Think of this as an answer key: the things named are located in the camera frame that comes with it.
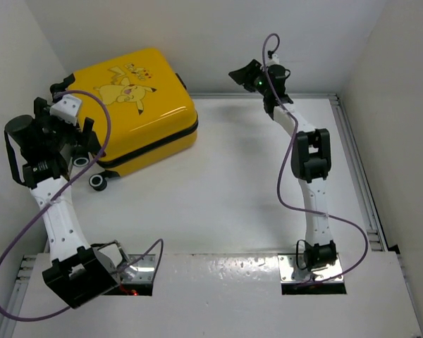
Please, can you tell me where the white front panel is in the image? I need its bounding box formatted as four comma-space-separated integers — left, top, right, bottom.
13, 252, 422, 337

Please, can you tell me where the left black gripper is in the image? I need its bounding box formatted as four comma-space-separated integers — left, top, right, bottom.
34, 98, 92, 152

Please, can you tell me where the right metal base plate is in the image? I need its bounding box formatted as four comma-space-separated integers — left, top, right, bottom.
278, 254, 344, 285

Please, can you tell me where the yellow suitcase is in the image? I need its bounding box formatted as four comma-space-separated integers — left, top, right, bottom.
50, 48, 199, 191

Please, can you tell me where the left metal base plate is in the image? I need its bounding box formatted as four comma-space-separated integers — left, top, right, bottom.
90, 253, 155, 284

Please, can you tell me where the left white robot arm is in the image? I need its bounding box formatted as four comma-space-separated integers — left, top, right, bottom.
4, 90, 121, 308

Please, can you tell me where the metal base plate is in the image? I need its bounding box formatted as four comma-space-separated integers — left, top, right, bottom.
90, 253, 155, 284
278, 254, 344, 285

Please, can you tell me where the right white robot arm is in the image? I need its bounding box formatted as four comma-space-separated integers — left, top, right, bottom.
228, 54, 337, 271

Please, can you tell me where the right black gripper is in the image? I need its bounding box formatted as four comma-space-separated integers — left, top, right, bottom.
228, 60, 270, 98

